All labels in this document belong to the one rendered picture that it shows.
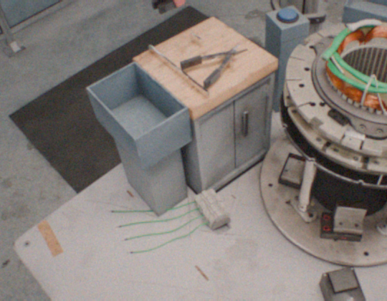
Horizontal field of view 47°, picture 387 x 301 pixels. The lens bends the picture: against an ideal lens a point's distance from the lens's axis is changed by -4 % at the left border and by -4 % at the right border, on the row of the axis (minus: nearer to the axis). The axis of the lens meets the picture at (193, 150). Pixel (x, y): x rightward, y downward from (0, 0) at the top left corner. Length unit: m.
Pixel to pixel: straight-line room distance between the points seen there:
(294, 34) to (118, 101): 0.40
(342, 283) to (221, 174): 0.34
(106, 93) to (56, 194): 1.26
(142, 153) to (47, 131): 1.60
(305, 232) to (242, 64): 0.35
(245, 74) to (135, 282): 0.45
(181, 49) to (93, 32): 2.04
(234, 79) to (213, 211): 0.28
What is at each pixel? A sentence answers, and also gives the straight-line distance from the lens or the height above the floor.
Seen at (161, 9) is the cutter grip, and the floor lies 1.18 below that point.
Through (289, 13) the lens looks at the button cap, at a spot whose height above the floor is 1.04.
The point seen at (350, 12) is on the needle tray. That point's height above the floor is 1.05.
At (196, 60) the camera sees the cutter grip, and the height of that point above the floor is 1.09.
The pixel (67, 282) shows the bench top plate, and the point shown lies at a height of 0.78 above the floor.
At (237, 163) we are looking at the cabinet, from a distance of 1.00.
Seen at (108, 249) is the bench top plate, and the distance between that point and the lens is 0.97.
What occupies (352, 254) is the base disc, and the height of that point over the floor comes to 0.80.
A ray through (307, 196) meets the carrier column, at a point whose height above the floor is 0.87.
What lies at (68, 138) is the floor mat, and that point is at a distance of 2.27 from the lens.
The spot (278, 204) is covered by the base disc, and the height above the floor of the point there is 0.80.
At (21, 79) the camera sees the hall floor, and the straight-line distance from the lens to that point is 2.74.
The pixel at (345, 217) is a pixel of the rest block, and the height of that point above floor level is 0.84.
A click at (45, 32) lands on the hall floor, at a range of 3.05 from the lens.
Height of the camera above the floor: 1.61
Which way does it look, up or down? 50 degrees down
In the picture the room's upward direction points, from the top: 7 degrees counter-clockwise
